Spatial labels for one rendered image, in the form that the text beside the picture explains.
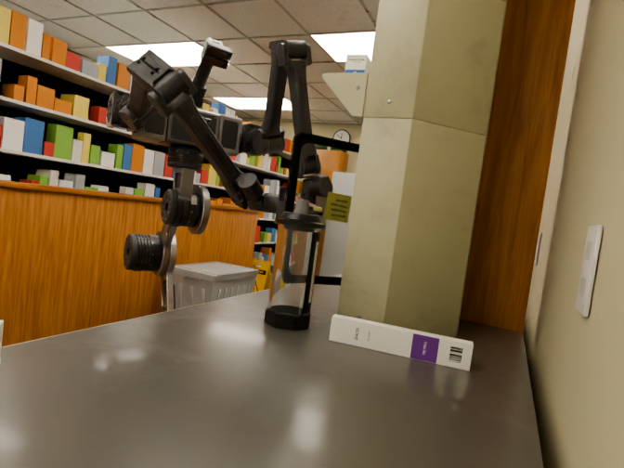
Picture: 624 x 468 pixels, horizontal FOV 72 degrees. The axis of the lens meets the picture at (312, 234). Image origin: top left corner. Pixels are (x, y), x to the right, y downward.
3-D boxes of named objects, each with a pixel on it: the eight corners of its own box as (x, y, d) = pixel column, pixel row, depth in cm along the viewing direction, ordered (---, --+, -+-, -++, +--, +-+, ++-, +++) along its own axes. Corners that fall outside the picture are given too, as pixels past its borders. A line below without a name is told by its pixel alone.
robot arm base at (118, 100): (136, 130, 153) (140, 97, 152) (142, 128, 146) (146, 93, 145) (110, 125, 148) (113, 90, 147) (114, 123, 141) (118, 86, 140)
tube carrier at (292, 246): (322, 323, 93) (335, 225, 91) (282, 327, 85) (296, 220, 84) (292, 310, 101) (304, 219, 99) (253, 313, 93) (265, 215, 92)
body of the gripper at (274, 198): (285, 187, 122) (263, 184, 125) (280, 222, 123) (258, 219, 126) (295, 188, 128) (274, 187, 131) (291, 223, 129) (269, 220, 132)
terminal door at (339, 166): (373, 287, 126) (392, 150, 124) (276, 282, 113) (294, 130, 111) (371, 286, 127) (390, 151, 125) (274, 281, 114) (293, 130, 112)
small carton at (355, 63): (368, 86, 106) (371, 62, 106) (363, 80, 101) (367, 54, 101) (348, 86, 108) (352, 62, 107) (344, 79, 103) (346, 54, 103)
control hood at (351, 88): (396, 145, 125) (401, 110, 124) (362, 117, 95) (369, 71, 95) (359, 143, 130) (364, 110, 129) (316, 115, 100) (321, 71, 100)
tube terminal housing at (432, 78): (462, 322, 117) (506, 36, 113) (448, 352, 88) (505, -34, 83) (374, 304, 127) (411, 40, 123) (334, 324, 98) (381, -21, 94)
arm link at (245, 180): (252, 185, 137) (233, 203, 135) (237, 159, 129) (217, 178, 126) (278, 198, 131) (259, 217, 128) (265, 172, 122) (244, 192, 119)
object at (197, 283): (255, 308, 355) (261, 269, 353) (210, 321, 300) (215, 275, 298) (214, 298, 372) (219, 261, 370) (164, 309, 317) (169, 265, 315)
